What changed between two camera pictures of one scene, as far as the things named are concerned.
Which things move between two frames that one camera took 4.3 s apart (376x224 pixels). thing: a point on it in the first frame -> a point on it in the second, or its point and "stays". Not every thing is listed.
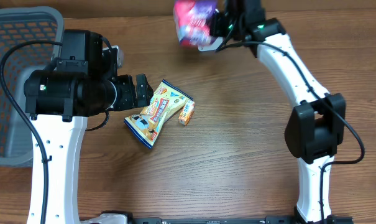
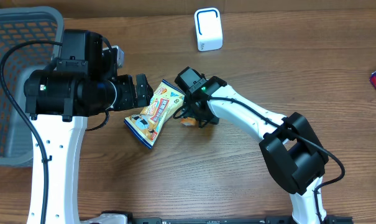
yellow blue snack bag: (146, 125) stays
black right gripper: (217, 21) -> (189, 111)
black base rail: (214, 219) stays
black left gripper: (129, 99) stays
